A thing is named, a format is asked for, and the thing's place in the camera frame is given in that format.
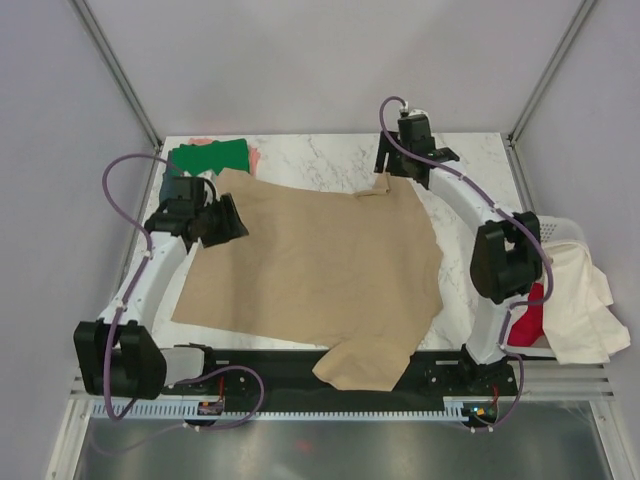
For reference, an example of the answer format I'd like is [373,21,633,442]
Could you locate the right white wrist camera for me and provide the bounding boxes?
[399,99,428,118]

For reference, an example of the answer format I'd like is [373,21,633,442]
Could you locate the cream t shirt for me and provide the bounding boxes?
[542,240,631,364]

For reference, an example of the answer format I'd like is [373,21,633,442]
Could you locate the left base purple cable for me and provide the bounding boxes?
[182,365,269,434]

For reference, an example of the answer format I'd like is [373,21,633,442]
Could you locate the folded blue t shirt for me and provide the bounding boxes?
[158,152,175,203]

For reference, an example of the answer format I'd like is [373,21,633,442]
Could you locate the aluminium frame post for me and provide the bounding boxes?
[68,0,163,151]
[505,0,599,149]

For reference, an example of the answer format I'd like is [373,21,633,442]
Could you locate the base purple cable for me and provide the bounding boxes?
[182,365,269,434]
[457,349,526,435]

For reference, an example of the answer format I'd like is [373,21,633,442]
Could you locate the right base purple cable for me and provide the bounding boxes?
[457,349,526,435]

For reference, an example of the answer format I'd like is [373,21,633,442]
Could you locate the folded pink t shirt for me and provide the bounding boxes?
[186,138,261,176]

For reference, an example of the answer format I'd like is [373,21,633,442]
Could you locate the right aluminium frame post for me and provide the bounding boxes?
[505,0,599,149]

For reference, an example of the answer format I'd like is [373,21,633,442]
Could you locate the red t shirt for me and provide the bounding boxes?
[507,304,544,347]

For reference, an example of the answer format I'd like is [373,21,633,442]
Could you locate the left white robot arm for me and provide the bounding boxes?
[73,177,248,400]

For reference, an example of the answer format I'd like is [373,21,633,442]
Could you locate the left aluminium frame post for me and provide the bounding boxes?
[68,0,163,151]

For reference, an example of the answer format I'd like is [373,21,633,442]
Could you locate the white cable duct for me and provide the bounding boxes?
[92,397,471,421]

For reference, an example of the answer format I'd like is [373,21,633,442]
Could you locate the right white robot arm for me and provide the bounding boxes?
[374,106,548,394]

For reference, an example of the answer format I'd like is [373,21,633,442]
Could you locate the folded green t shirt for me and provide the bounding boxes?
[170,139,250,176]

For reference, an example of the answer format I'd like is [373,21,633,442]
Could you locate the tan t shirt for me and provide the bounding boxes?
[173,169,443,392]

